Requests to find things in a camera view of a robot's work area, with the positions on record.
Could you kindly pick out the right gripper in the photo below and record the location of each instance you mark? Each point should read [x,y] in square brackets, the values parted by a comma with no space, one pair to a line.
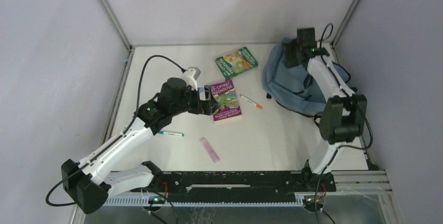
[290,61]

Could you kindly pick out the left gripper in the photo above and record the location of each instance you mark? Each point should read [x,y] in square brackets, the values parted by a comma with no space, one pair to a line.
[207,107]

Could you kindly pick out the purple treehouse book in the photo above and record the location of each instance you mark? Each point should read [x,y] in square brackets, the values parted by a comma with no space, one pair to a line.
[229,107]

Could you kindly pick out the blue student backpack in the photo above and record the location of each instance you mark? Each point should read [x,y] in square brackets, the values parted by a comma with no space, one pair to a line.
[292,88]

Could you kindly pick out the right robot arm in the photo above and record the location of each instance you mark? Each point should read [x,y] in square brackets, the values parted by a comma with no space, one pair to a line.
[343,122]

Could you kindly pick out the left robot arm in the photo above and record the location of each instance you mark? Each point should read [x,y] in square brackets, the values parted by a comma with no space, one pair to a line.
[91,181]

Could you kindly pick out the blue highlighter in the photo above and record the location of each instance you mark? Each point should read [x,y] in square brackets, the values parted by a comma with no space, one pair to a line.
[202,94]

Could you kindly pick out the green treehouse book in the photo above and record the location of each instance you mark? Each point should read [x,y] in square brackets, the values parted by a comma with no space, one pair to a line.
[235,63]

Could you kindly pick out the pink highlighter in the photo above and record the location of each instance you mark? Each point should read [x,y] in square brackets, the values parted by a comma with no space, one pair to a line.
[211,152]

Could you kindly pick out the orange capped white marker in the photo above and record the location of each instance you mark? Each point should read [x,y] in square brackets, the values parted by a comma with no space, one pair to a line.
[251,102]

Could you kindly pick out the teal capped white marker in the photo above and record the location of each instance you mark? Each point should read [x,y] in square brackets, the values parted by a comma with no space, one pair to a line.
[171,133]

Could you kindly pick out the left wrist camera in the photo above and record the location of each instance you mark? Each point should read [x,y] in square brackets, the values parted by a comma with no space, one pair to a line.
[190,77]

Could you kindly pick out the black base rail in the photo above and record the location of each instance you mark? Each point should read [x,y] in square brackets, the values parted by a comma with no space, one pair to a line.
[239,187]

